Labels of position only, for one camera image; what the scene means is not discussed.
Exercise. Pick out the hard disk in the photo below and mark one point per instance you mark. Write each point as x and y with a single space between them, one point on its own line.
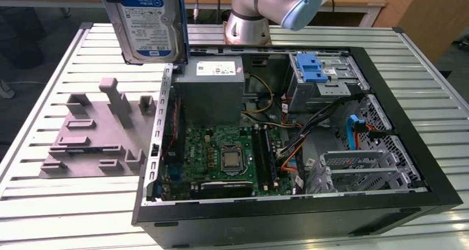
147 27

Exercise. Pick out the grey stand foot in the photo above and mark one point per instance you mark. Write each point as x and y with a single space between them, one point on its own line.
7 92

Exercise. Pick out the grey power supply unit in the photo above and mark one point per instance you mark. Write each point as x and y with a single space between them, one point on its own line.
208 101

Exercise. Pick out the grey parts rack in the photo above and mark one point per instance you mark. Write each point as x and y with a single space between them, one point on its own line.
99 140

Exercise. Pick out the green motherboard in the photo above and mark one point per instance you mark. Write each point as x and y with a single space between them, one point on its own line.
206 143

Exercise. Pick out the blue drive latch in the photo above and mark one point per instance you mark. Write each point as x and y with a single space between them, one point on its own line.
310 68

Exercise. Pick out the silver optical drive cage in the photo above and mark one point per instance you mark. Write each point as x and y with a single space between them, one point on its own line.
330 89

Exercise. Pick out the silver CPU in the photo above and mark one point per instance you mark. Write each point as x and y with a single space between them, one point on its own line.
231 160

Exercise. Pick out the black RAM stick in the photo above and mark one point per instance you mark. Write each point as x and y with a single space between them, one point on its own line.
271 156
260 156

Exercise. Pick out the black graphics card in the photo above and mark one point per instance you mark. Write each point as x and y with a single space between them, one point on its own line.
227 188

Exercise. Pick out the brown wooden cabinet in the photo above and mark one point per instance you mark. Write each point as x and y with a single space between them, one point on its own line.
440 2

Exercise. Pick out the black PC case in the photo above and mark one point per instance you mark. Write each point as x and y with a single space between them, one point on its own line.
256 214

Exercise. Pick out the black chair base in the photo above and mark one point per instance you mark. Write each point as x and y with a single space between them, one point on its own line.
463 42

